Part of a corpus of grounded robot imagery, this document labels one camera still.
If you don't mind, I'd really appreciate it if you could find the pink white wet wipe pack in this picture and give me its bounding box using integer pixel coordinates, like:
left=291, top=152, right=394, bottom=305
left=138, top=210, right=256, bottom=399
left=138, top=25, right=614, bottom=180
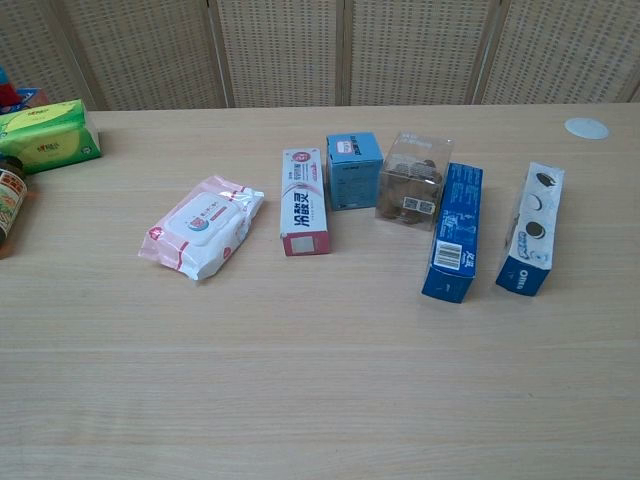
left=138, top=174, right=265, bottom=283

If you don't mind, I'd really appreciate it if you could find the dark blue barcode box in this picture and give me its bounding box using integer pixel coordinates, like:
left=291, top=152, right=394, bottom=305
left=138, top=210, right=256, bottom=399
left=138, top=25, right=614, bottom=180
left=420, top=161, right=485, bottom=305

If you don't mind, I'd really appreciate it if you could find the round white table cable cap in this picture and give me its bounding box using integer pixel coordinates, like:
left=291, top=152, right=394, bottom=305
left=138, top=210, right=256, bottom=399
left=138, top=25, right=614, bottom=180
left=563, top=117, right=612, bottom=139

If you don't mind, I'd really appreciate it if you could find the green tissue pack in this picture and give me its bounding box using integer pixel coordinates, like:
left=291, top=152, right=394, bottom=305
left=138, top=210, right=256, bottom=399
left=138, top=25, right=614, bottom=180
left=0, top=98, right=103, bottom=175

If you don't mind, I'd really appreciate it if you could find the clear plastic snack box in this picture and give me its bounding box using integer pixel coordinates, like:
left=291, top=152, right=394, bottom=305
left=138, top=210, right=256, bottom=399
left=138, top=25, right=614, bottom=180
left=374, top=130, right=456, bottom=232

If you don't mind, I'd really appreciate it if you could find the light blue cube box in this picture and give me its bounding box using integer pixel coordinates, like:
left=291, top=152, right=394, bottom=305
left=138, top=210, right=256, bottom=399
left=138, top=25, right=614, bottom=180
left=325, top=131, right=385, bottom=212

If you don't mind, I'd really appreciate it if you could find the pink white toothpaste box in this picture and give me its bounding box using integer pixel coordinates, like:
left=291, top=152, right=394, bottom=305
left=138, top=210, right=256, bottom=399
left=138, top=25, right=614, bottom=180
left=279, top=146, right=330, bottom=258

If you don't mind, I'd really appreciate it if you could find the dark lidded sauce jar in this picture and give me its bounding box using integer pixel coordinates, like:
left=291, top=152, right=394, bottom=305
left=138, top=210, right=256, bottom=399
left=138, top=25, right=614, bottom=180
left=0, top=155, right=29, bottom=261

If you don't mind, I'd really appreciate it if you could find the blue white Oreo box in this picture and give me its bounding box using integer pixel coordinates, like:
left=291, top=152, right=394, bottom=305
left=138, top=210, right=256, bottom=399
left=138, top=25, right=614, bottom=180
left=494, top=161, right=567, bottom=296

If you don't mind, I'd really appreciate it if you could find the blue red snack package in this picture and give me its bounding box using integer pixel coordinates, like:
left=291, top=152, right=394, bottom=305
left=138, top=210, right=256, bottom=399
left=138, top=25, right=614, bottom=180
left=13, top=87, right=50, bottom=109

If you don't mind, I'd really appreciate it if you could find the red blue bottle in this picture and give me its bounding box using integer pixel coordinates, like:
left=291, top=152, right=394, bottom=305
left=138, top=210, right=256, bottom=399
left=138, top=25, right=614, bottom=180
left=0, top=67, right=20, bottom=115

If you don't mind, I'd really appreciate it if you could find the beige perforated folding screen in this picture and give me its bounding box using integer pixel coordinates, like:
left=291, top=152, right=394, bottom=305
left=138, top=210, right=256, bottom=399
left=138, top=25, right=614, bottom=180
left=0, top=0, right=640, bottom=112

